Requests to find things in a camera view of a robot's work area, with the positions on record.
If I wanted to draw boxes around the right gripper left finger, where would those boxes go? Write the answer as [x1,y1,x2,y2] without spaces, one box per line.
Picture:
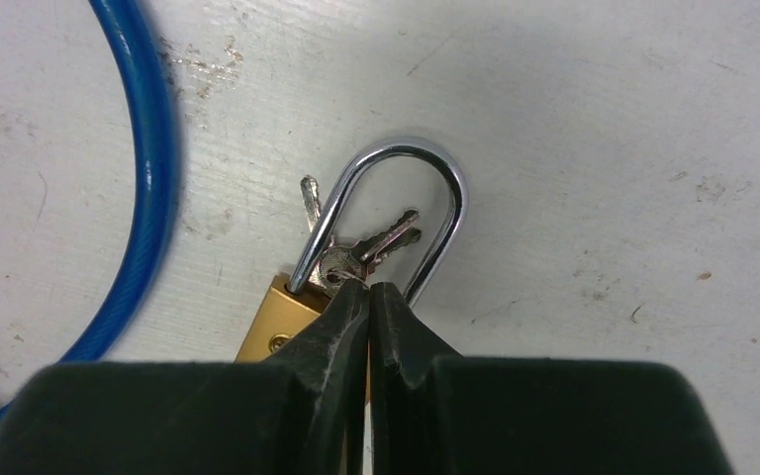
[0,281,369,474]

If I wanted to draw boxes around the silver keys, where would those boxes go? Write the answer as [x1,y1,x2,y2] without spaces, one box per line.
[309,208,422,298]

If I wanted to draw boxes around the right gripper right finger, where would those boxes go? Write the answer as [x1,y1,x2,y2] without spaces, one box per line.
[369,283,732,474]

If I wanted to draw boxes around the blue cable lock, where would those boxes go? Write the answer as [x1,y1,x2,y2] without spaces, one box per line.
[0,1,180,422]

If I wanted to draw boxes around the brass padlock long shackle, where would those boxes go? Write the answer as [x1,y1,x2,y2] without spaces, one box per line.
[237,137,469,362]

